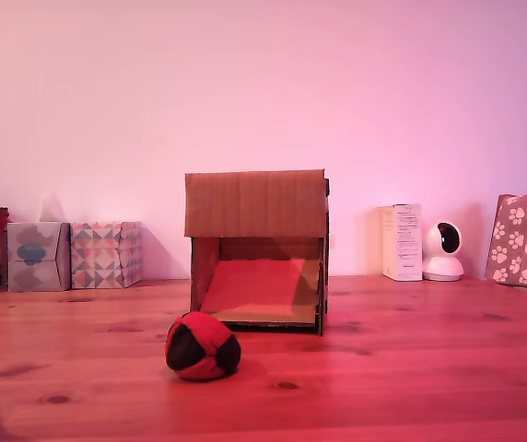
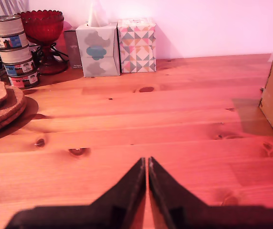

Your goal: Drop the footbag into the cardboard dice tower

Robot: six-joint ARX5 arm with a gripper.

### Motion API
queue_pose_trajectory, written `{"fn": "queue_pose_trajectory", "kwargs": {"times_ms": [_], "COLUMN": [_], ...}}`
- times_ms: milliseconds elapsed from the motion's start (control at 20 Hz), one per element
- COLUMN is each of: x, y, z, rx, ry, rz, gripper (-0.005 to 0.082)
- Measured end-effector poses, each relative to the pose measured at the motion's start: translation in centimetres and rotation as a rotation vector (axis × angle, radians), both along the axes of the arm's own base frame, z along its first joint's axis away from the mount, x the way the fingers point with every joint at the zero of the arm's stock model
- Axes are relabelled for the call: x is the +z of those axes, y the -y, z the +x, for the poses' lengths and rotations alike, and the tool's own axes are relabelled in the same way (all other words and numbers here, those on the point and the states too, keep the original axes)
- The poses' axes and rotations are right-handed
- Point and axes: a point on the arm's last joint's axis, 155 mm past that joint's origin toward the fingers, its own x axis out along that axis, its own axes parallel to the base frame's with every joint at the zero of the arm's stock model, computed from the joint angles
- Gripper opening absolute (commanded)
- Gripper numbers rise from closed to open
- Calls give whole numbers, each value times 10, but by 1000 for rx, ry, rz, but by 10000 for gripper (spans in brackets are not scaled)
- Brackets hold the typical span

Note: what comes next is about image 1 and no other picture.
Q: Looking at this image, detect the red and black footbag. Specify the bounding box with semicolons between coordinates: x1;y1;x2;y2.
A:
165;311;242;383

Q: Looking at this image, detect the cardboard dice tower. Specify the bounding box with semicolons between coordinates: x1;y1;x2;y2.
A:
183;169;332;337

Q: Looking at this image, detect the white printed carton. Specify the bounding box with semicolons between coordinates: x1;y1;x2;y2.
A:
380;203;425;282

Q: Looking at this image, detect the triangle pattern box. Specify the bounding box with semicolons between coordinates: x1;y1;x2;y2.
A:
68;220;144;290

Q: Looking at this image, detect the grey cloud print tissue box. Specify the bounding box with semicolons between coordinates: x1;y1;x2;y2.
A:
6;192;72;293

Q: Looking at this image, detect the small white round camera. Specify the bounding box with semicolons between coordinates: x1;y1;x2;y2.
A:
422;222;466;282

